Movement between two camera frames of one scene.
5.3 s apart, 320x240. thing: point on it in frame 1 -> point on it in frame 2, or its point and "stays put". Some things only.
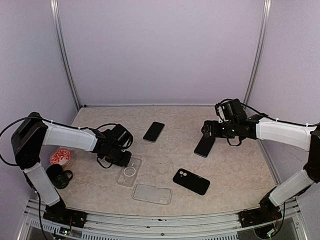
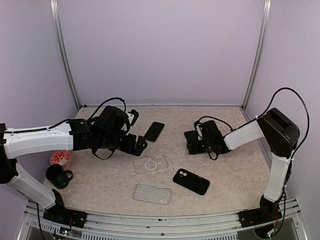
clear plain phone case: [149, 193] stays put
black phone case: [192, 181] stays put
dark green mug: [59, 178] stays put
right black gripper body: [229, 131] -> [206, 147]
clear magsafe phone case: [128, 175] -> [148, 165]
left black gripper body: [114, 157] -> [110, 141]
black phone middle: [153, 131] stays put
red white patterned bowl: [61, 156] stays put
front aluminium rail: [106, 225] stays put
